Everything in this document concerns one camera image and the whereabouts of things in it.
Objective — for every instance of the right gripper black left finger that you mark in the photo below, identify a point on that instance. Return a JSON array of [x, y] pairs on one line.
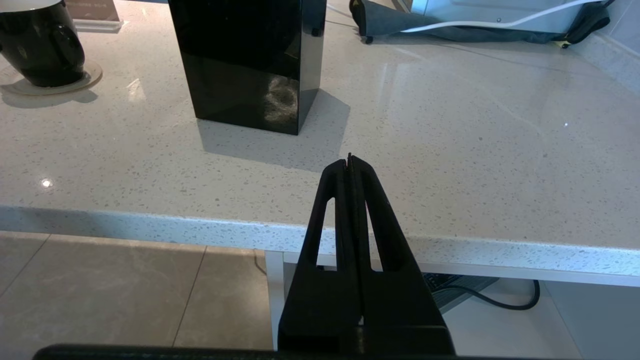
[[320, 300]]

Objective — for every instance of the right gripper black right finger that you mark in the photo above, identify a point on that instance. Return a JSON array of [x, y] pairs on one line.
[[400, 310]]

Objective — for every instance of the grey power strip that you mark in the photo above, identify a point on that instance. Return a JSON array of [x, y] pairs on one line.
[[457, 290]]

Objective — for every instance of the black tissue box white lid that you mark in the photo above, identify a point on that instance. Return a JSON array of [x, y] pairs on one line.
[[240, 65]]

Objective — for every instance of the dark grey cloth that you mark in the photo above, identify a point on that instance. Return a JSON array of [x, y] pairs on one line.
[[390, 22]]

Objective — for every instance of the silver microwave oven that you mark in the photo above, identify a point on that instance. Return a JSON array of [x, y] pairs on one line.
[[475, 7]]

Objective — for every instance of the round white coaster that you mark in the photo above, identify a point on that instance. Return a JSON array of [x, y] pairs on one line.
[[90, 77]]

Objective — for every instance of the beige QR code sign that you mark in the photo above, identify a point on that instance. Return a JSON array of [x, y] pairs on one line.
[[100, 17]]

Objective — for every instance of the black mug white inside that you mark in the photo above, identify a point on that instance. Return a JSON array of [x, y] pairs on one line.
[[40, 45]]

